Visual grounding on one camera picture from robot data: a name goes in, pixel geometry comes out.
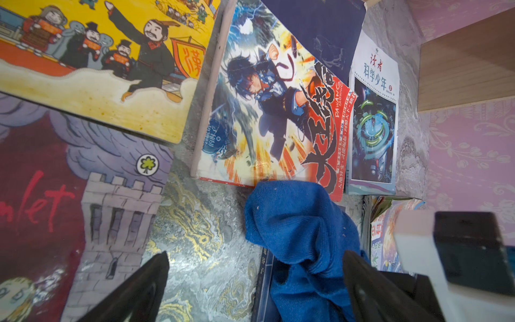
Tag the dark blue book yellow label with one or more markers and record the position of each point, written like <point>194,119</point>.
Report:
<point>329,29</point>

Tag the colourful sunflower magazine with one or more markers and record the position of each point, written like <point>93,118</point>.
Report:
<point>378,222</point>

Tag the red manga comic book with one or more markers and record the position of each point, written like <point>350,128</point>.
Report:
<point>273,110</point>

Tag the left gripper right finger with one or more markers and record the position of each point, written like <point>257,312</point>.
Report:
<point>388,296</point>

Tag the navy Guiguzi book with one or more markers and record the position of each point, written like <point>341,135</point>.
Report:
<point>264,308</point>

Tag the wooden two-tier shelf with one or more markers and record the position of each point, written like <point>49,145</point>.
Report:
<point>469,66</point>

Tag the blue cloth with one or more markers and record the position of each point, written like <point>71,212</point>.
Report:
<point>308,235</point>

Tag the Hamlet purple red book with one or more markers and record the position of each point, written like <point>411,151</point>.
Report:
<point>78,201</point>

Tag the yellow history picture book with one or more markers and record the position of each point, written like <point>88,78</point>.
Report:
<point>129,64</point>

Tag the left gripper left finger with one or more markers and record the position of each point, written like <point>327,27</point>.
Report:
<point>139,297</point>

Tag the white science magazine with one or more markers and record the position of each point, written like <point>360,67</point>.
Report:
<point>375,79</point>

